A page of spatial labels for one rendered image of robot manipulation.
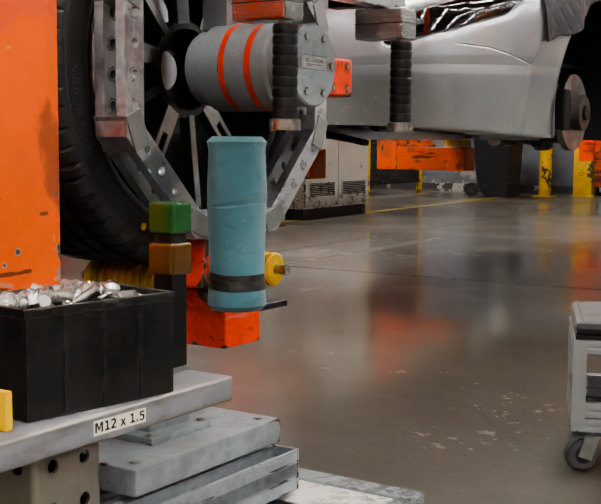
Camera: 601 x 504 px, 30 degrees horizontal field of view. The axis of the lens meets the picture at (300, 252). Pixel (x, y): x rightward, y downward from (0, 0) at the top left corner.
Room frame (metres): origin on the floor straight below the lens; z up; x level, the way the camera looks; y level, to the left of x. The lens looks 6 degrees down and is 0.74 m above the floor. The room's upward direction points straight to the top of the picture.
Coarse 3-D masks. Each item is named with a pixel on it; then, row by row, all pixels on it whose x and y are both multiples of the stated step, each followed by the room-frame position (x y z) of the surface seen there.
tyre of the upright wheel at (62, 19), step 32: (64, 0) 1.63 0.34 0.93; (64, 32) 1.63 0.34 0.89; (64, 64) 1.63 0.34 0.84; (64, 96) 1.63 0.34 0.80; (64, 128) 1.63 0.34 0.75; (64, 160) 1.64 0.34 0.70; (96, 160) 1.68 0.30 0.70; (64, 192) 1.68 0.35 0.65; (96, 192) 1.68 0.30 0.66; (128, 192) 1.74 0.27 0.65; (64, 224) 1.76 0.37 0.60; (96, 224) 1.71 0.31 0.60; (128, 224) 1.74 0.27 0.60; (96, 256) 1.85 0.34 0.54; (128, 256) 1.79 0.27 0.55
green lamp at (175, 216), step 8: (168, 200) 1.40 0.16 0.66; (152, 208) 1.37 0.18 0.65; (160, 208) 1.36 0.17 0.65; (168, 208) 1.35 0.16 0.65; (176, 208) 1.36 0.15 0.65; (184, 208) 1.37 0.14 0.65; (152, 216) 1.37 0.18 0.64; (160, 216) 1.36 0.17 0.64; (168, 216) 1.35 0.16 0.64; (176, 216) 1.36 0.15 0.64; (184, 216) 1.37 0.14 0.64; (152, 224) 1.37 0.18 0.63; (160, 224) 1.36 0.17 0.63; (168, 224) 1.35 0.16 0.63; (176, 224) 1.36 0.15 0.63; (184, 224) 1.37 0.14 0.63; (152, 232) 1.37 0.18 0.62; (160, 232) 1.36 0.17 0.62; (168, 232) 1.36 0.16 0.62; (176, 232) 1.36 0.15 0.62; (184, 232) 1.37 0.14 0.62
